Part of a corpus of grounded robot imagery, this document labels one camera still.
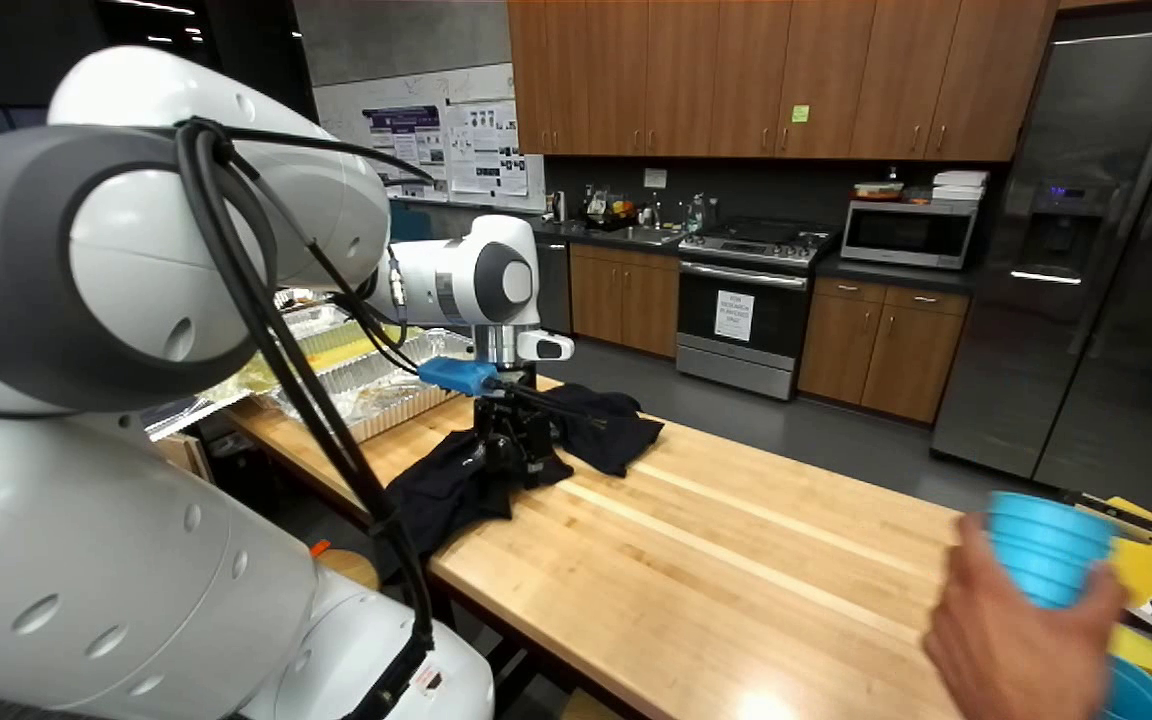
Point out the wall power outlet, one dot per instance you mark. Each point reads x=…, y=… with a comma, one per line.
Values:
x=655, y=177

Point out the large blue plastic cup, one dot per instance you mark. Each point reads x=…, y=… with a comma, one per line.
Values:
x=1048, y=549

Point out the black dishwasher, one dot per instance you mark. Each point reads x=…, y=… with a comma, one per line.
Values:
x=552, y=286

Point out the person's bare hand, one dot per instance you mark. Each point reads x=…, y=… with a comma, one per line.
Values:
x=1011, y=655

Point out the brown wooden base cabinet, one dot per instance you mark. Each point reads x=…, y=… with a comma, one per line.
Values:
x=883, y=347
x=620, y=299

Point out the white paper on oven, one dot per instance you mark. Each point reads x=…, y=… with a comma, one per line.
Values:
x=732, y=313

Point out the brown wooden wall cabinets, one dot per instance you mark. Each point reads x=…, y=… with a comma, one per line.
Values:
x=736, y=73

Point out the white containers on microwave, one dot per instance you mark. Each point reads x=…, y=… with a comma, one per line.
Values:
x=961, y=185

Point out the green sticky note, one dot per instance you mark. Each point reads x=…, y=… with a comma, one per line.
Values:
x=801, y=112

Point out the stainless steel fridge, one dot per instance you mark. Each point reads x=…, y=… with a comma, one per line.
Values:
x=1098, y=267

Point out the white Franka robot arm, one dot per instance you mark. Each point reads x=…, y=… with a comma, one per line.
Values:
x=69, y=575

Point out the small yellow sticky pad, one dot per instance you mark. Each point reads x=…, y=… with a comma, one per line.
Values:
x=1136, y=648

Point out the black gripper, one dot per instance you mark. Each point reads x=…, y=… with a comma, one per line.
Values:
x=519, y=419

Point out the stainless steel oven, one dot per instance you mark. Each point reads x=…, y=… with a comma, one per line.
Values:
x=740, y=313

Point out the black cloth shirt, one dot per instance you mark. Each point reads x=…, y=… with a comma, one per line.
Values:
x=459, y=500

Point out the silver foil baking tray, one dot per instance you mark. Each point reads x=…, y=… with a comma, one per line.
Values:
x=379, y=397

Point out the wooden stool orange legs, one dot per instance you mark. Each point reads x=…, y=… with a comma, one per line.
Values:
x=346, y=567

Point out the stainless steel microwave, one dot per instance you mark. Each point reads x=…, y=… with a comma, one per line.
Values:
x=906, y=234

